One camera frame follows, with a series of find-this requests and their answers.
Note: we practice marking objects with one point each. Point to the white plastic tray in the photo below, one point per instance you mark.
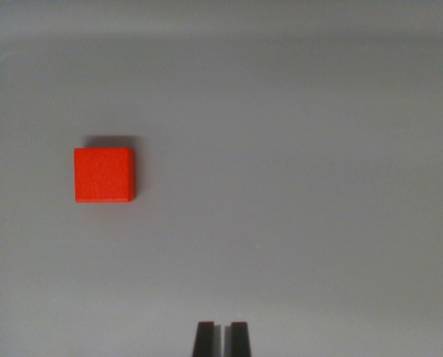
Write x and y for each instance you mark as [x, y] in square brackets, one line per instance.
[262, 130]

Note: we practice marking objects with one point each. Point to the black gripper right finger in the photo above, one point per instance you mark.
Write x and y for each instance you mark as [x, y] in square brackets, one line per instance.
[239, 340]

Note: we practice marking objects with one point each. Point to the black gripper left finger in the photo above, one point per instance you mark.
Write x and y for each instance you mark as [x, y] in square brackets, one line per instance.
[205, 340]

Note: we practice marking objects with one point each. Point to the red wooden block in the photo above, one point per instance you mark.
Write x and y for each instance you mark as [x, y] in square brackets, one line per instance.
[104, 175]

